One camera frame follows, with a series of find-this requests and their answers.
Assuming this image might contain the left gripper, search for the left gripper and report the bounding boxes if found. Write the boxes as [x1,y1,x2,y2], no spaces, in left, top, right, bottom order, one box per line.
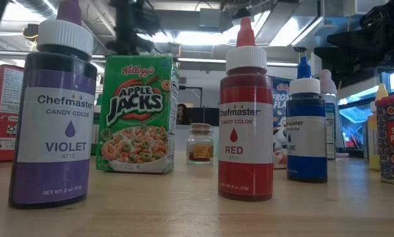
[106,0,167,56]

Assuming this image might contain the yellow candy color bottle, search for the yellow candy color bottle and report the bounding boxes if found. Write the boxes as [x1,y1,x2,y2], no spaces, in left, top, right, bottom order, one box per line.
[367,83,389,171]

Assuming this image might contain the blue Frosted Flakes cereal box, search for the blue Frosted Flakes cereal box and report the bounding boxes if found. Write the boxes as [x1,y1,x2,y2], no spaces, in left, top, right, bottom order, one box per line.
[271,76,292,170]

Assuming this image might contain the green Apple Jacks cereal box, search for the green Apple Jacks cereal box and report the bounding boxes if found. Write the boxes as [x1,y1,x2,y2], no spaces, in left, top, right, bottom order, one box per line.
[95,54,180,174]

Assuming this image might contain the blue candy color bottle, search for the blue candy color bottle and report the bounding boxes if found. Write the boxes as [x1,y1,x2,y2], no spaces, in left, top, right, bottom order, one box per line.
[285,55,329,184]

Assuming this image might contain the small glass cork jar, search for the small glass cork jar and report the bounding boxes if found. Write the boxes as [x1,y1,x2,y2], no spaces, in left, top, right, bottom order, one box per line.
[186,122,215,165]

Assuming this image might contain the ceiling light panel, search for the ceiling light panel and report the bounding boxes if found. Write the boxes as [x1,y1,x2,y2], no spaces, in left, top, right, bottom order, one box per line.
[150,29,237,47]

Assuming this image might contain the linear tube light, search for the linear tube light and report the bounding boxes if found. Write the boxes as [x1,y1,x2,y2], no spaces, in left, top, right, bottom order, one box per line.
[176,57,300,67]

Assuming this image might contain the grey ceiling box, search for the grey ceiling box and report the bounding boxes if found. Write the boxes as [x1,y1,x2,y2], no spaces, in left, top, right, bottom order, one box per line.
[199,8,221,29]

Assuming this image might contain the black yellow ceiling reel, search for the black yellow ceiling reel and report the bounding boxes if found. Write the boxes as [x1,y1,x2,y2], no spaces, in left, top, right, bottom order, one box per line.
[22,23,40,42]

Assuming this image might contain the person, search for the person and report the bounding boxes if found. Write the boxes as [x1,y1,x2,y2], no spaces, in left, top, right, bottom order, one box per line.
[176,103,191,126]

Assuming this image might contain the violet candy color bottle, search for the violet candy color bottle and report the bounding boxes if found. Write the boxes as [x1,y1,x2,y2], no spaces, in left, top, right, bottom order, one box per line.
[8,0,98,209]

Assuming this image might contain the red candy color bottle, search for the red candy color bottle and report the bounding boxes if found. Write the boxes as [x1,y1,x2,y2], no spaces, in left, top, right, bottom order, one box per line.
[217,16,274,202]

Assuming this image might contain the red cereal box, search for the red cereal box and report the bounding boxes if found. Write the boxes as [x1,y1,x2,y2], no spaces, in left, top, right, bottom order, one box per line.
[0,64,25,164]

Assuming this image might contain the pink-handled metal box grater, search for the pink-handled metal box grater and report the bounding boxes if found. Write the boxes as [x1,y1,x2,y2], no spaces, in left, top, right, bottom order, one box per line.
[318,68,349,159]

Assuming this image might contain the silver ventilation duct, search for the silver ventilation duct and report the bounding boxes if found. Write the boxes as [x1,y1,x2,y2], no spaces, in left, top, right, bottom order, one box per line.
[254,9,326,47]

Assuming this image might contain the black gantry frame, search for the black gantry frame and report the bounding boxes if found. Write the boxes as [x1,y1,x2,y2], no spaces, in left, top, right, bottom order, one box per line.
[179,85,204,108]

